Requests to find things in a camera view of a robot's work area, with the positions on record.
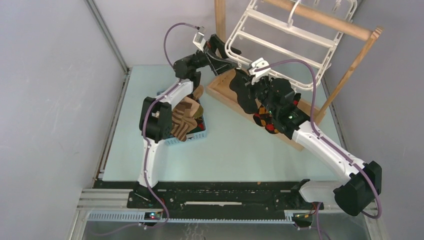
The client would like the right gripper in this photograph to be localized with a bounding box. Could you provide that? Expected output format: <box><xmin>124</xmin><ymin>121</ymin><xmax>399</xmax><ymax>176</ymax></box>
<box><xmin>244</xmin><ymin>73</ymin><xmax>279</xmax><ymax>117</ymax></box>

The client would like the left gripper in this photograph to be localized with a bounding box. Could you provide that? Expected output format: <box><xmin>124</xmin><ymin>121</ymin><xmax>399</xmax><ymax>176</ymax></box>
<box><xmin>187</xmin><ymin>35</ymin><xmax>240</xmax><ymax>76</ymax></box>

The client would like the red black argyle sock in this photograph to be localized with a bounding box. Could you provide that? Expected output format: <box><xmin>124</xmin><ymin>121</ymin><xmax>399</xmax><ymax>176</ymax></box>
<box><xmin>264</xmin><ymin>111</ymin><xmax>280</xmax><ymax>134</ymax></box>

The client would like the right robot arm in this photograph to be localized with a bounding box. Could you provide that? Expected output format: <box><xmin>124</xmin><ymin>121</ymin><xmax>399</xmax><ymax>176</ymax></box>
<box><xmin>230</xmin><ymin>72</ymin><xmax>383</xmax><ymax>219</ymax></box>

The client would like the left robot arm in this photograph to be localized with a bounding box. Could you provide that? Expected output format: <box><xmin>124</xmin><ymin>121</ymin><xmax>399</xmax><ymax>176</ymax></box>
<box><xmin>137</xmin><ymin>33</ymin><xmax>237</xmax><ymax>208</ymax></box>

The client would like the wooden hanger stand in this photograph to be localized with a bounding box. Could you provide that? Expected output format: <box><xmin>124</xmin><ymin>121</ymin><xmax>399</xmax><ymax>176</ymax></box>
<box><xmin>205</xmin><ymin>0</ymin><xmax>384</xmax><ymax>152</ymax></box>

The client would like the white plastic clip hanger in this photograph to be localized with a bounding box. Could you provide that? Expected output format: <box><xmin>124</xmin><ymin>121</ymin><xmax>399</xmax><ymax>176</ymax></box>
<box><xmin>225</xmin><ymin>0</ymin><xmax>343</xmax><ymax>91</ymax></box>

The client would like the pile of socks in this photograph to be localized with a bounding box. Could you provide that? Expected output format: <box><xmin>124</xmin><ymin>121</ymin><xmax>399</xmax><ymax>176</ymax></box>
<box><xmin>170</xmin><ymin>85</ymin><xmax>204</xmax><ymax>142</ymax></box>

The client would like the light blue perforated basket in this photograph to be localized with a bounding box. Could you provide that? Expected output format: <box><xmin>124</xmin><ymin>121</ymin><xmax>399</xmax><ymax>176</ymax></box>
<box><xmin>165</xmin><ymin>99</ymin><xmax>207</xmax><ymax>145</ymax></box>

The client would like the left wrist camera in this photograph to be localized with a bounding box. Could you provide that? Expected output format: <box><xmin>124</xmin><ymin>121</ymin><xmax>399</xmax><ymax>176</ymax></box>
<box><xmin>192</xmin><ymin>26</ymin><xmax>206</xmax><ymax>52</ymax></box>

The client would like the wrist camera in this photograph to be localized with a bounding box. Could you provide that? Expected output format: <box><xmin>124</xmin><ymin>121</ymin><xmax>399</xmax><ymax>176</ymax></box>
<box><xmin>192</xmin><ymin>26</ymin><xmax>206</xmax><ymax>52</ymax></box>
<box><xmin>247</xmin><ymin>57</ymin><xmax>271</xmax><ymax>85</ymax></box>

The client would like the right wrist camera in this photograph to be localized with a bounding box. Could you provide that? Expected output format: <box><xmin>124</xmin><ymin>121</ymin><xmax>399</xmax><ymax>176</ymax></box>
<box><xmin>247</xmin><ymin>57</ymin><xmax>271</xmax><ymax>85</ymax></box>

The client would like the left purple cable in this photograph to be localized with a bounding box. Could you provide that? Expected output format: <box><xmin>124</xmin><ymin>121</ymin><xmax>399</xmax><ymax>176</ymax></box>
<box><xmin>140</xmin><ymin>22</ymin><xmax>201</xmax><ymax>231</ymax></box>

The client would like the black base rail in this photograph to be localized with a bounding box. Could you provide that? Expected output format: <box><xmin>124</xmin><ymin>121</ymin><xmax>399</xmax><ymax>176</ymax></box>
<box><xmin>94</xmin><ymin>180</ymin><xmax>324</xmax><ymax>221</ymax></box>

